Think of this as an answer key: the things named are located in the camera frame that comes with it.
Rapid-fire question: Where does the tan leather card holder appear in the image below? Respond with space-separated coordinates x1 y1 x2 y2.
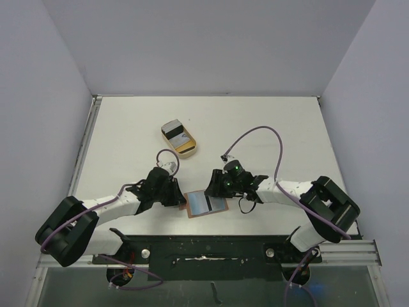
179 190 229 218

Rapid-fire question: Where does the grey magnetic stripe card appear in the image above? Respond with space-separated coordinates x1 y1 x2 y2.
186 191 212 216

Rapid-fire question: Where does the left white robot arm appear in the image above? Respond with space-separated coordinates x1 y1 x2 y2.
35 167 187 267

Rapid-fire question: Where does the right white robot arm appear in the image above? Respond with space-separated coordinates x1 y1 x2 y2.
204 159 360 262

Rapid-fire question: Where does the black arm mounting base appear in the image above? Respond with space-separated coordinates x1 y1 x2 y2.
92 235 321 283

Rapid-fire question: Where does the yellow card tray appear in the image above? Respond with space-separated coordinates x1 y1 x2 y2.
161 125 197 159

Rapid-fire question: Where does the stack of grey cards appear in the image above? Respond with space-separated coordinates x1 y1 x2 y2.
161 119 184 139

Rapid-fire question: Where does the black wire loop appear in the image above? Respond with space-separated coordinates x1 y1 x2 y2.
238 194 257 214

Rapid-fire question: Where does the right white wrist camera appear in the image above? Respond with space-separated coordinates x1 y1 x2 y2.
220 154 236 164

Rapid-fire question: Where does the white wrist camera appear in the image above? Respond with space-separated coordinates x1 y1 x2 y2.
161 162 178 176
220 154 236 164

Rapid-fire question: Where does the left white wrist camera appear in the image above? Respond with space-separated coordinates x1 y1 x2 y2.
161 162 178 176

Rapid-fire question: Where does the purple cable under left base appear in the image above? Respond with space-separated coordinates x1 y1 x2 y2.
98 254 164 291

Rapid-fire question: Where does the purple cable under base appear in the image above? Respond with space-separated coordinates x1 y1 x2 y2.
98 254 164 291
282 249 318 307

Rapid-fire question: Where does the aluminium frame rail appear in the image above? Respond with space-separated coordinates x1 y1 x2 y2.
67 95 103 196

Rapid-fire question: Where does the purple cable under right base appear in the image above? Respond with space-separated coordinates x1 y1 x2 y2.
282 249 318 307

